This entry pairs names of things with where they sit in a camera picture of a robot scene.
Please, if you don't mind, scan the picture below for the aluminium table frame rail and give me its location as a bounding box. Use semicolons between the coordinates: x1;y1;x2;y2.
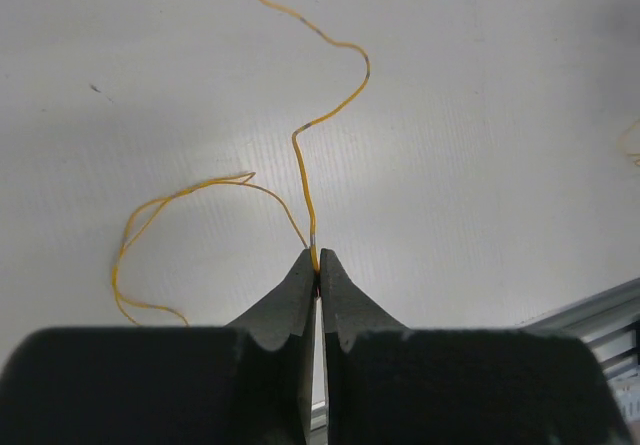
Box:
521;279;639;380

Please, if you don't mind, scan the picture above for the yellow cable tangle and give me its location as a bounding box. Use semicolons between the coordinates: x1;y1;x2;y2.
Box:
111;0;640;327

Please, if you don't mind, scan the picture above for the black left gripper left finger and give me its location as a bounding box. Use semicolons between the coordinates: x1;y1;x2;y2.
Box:
1;252;315;444

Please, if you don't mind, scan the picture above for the white slotted cable duct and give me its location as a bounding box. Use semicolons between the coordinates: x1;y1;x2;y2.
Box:
610;369;640;422

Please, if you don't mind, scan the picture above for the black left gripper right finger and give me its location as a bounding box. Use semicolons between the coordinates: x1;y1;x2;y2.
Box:
319;249;633;444

